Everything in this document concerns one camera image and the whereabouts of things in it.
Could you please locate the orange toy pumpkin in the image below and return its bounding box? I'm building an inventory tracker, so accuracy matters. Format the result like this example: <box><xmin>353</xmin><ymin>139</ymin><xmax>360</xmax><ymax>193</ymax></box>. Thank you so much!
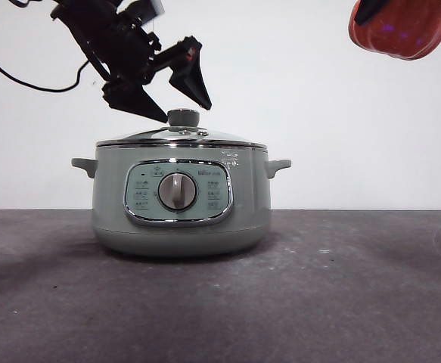
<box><xmin>347</xmin><ymin>0</ymin><xmax>441</xmax><ymax>61</ymax></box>

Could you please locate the glass lid with green knob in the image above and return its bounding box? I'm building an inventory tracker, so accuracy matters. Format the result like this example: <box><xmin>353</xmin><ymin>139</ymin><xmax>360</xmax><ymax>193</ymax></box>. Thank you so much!
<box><xmin>95</xmin><ymin>108</ymin><xmax>269</xmax><ymax>150</ymax></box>

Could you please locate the pale green electric pot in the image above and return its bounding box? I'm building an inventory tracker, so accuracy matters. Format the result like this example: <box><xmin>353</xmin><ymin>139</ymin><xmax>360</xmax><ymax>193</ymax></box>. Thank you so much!
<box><xmin>70</xmin><ymin>144</ymin><xmax>293</xmax><ymax>259</ymax></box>

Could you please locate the pale grey camera box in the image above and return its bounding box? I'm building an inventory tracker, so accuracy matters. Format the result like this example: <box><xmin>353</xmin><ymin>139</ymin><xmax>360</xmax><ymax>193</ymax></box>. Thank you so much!
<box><xmin>135</xmin><ymin>0</ymin><xmax>165</xmax><ymax>19</ymax></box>

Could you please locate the black cable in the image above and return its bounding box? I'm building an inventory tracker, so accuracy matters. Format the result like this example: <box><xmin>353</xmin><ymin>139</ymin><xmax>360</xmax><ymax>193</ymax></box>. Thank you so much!
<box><xmin>0</xmin><ymin>33</ymin><xmax>91</xmax><ymax>93</ymax></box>

